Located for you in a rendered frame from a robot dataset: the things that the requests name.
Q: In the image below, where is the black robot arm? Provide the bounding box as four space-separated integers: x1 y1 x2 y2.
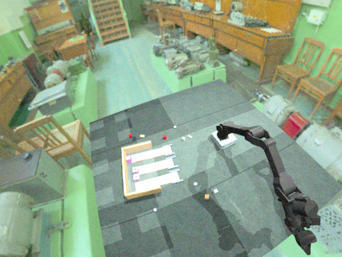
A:
216 120 321 229

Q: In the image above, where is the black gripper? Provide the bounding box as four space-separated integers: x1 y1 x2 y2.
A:
284 214 317 255

